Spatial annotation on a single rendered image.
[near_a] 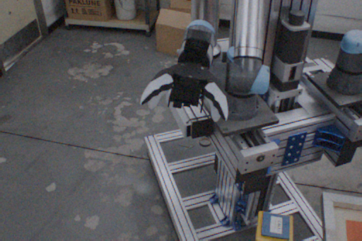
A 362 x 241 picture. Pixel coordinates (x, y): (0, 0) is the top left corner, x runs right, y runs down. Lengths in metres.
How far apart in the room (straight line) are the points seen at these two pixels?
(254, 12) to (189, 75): 0.32
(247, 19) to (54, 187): 2.20
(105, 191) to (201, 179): 0.72
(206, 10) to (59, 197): 1.99
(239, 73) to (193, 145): 1.80
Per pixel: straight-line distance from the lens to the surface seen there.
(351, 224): 1.44
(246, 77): 0.88
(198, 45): 0.66
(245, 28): 0.91
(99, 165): 2.87
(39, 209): 2.71
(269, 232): 1.31
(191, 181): 2.41
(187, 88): 0.69
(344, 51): 1.45
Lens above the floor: 2.05
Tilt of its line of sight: 38 degrees down
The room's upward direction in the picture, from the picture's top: straight up
